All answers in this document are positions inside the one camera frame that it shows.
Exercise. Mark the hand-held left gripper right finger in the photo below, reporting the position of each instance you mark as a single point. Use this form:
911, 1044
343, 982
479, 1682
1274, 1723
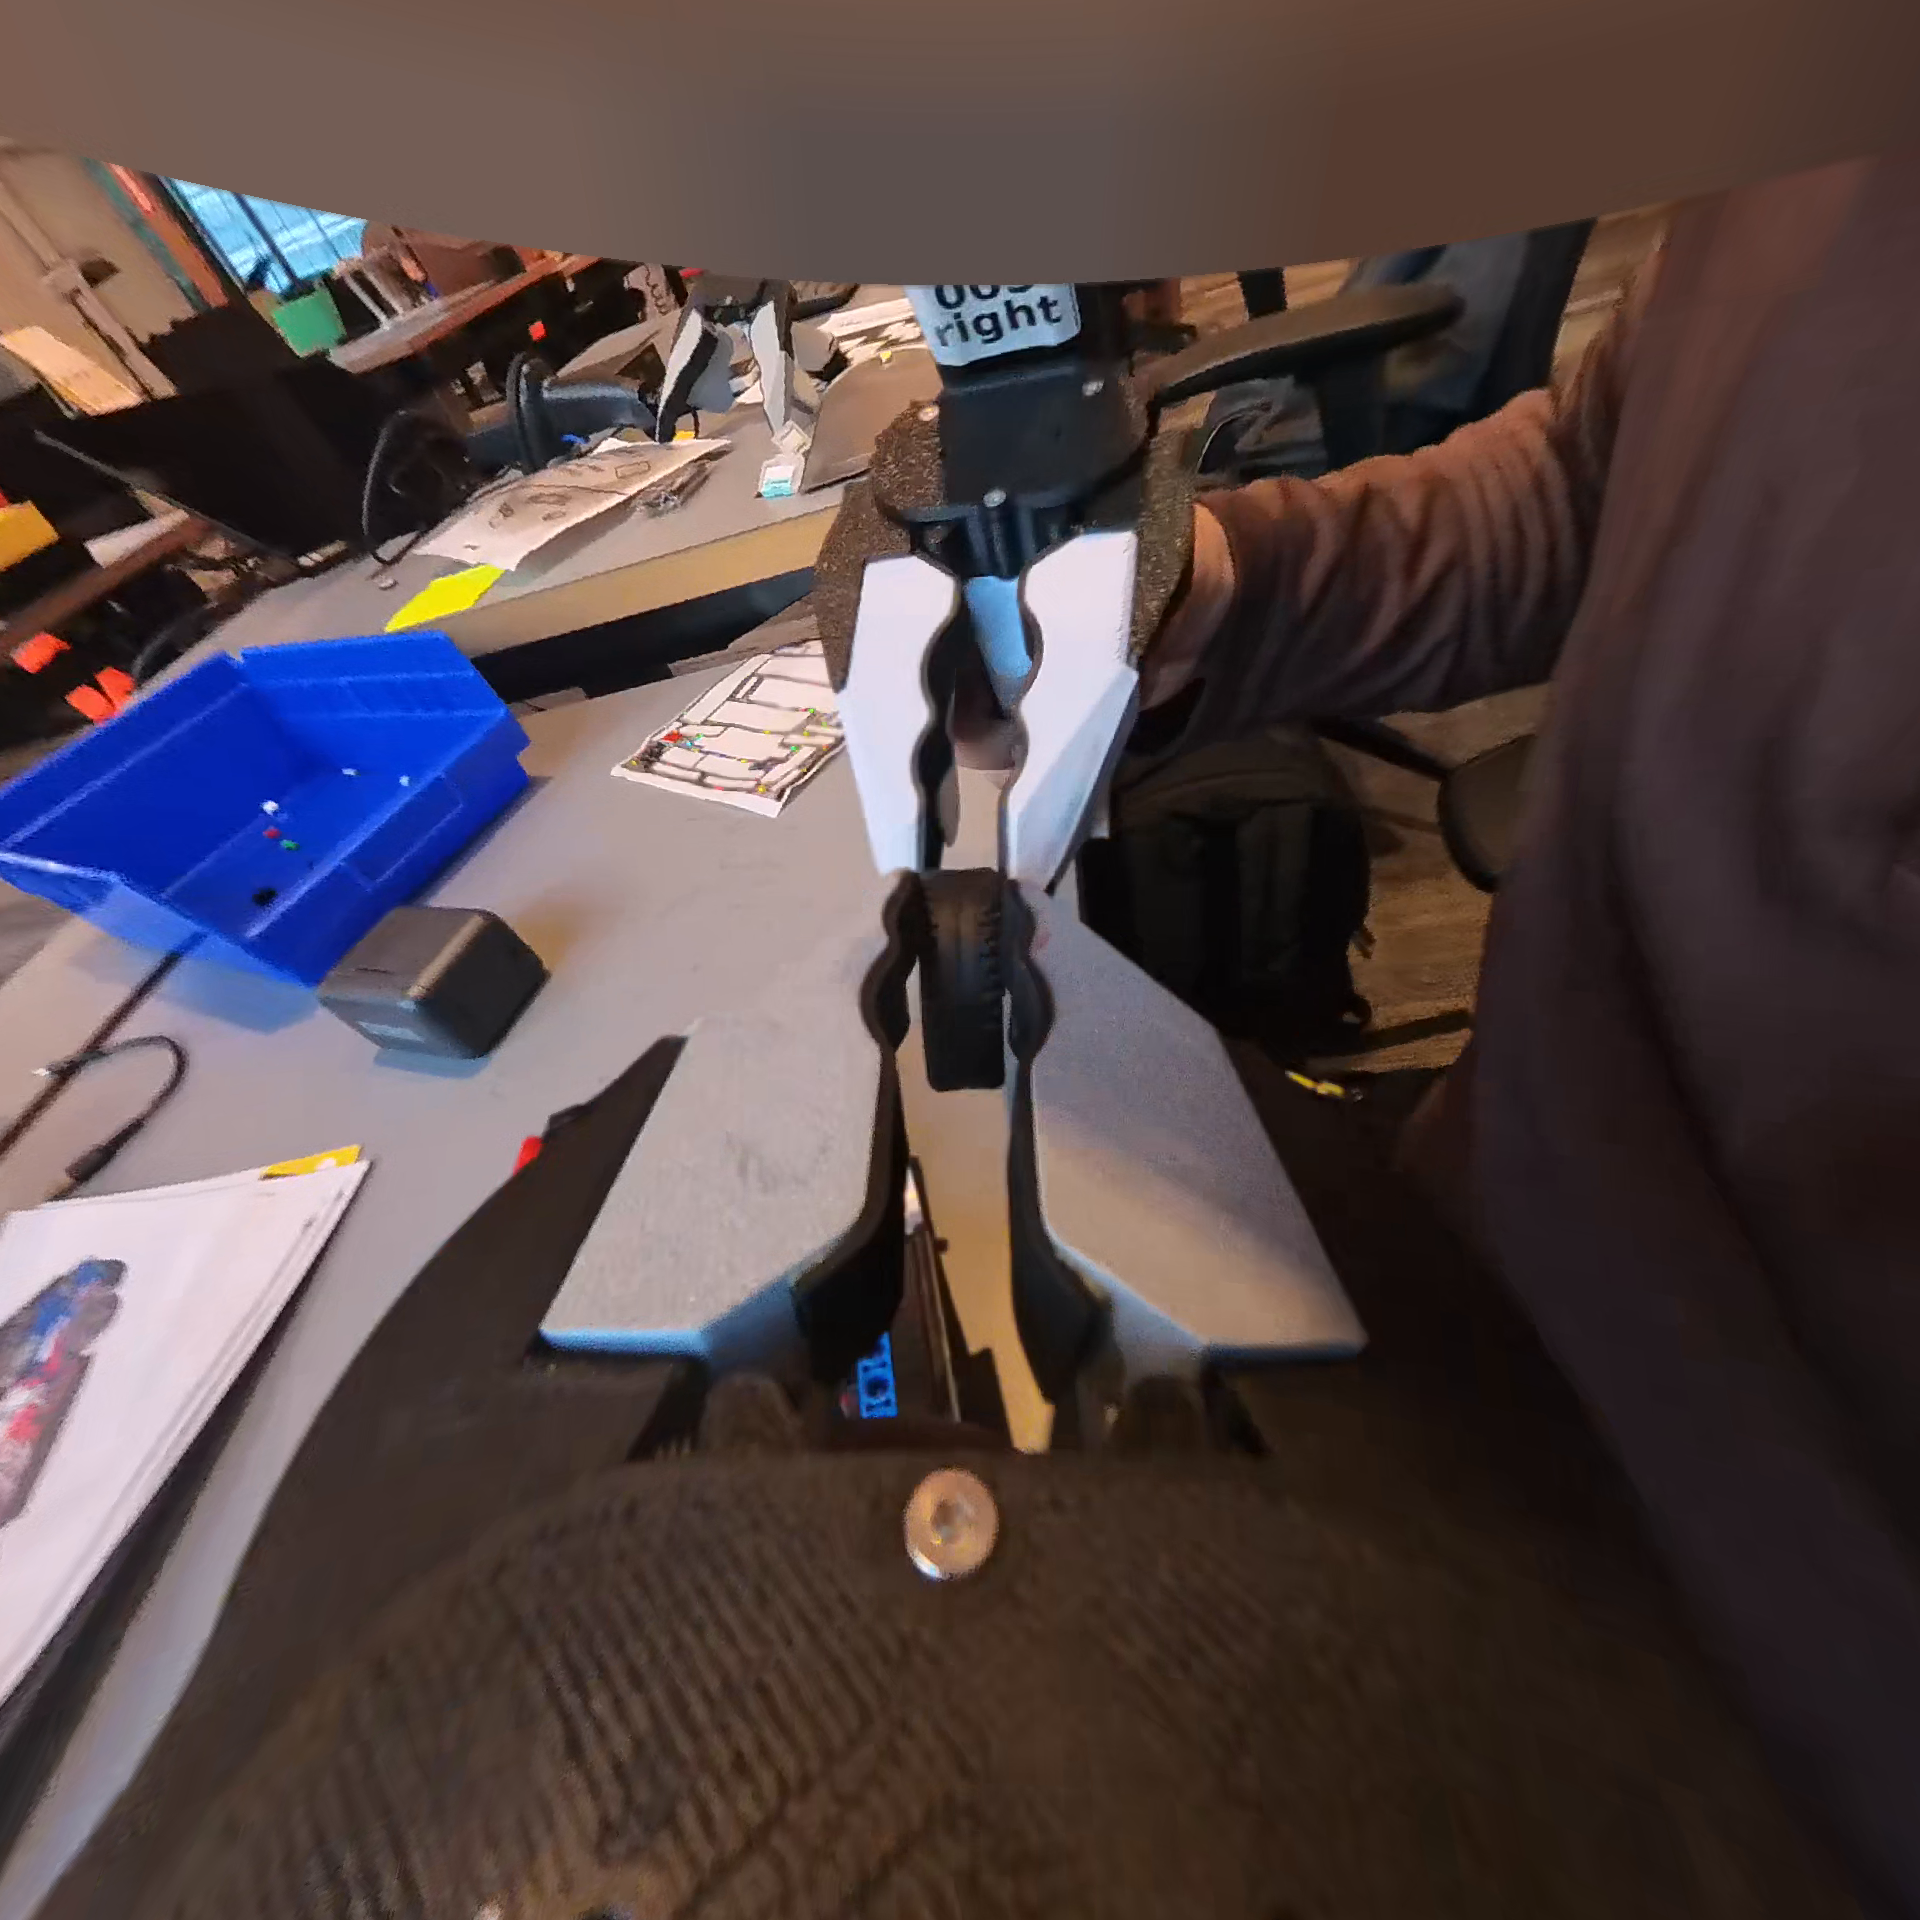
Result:
1171, 1185

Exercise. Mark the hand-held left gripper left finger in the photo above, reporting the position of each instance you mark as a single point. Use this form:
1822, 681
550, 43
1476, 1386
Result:
750, 1185

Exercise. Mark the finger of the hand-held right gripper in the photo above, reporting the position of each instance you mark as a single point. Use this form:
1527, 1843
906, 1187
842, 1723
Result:
892, 675
1090, 675

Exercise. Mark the toy brick car chassis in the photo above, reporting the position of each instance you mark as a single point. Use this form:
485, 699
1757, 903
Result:
884, 1373

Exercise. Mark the black toy tyre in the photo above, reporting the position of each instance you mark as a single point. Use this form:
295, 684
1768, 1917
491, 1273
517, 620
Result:
968, 991

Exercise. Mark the person's right forearm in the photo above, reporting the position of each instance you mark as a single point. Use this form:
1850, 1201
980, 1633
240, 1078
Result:
1381, 587

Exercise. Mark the printed sticker sheet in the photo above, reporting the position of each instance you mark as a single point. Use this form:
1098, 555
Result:
734, 734

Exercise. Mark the black backpack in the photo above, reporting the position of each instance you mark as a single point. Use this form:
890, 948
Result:
1230, 902

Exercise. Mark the grey and white device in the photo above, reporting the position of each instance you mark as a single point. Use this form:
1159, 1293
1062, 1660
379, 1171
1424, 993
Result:
750, 359

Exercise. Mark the black office chair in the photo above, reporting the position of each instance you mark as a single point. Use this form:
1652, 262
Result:
1306, 331

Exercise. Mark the dark grey power adapter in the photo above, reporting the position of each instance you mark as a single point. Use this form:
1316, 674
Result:
436, 975

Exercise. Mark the white printed paper sheet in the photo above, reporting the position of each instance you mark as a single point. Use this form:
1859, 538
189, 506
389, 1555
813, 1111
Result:
556, 505

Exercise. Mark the yellow paper note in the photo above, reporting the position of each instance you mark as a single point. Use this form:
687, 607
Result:
443, 595

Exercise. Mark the blue plastic bin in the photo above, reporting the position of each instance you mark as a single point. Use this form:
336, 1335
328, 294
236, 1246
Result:
346, 750

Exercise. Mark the person's dark brown clothing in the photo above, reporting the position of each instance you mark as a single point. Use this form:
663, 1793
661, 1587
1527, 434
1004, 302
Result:
1725, 1051

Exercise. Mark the open instruction booklet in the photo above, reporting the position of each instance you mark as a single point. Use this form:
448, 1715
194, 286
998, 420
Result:
149, 1350

